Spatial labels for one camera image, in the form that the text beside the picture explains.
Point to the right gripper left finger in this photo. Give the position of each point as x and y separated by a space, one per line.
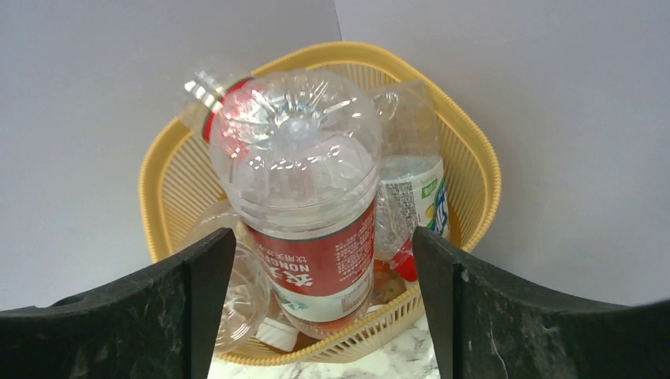
158 322

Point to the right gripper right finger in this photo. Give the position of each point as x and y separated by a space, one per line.
486 322

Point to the clear bottle blue white label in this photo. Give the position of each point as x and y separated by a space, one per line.
412 186

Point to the red white label bottle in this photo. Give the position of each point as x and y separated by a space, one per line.
297 154

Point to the red label clear bottle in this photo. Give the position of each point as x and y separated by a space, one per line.
204 90

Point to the clear bottle red cap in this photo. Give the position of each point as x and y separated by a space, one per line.
248 295

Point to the yellow mesh plastic bin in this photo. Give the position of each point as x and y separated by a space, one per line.
177 183

